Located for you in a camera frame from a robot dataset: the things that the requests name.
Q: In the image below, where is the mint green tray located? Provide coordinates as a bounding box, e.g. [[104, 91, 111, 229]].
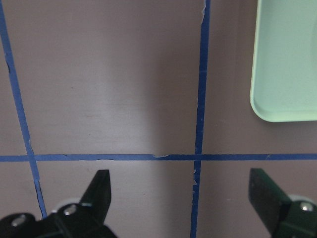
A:
[[250, 0, 317, 122]]

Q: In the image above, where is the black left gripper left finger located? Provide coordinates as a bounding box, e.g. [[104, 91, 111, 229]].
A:
[[79, 170, 111, 223]]

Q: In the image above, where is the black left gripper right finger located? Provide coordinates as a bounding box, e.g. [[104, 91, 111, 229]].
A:
[[248, 168, 292, 233]]

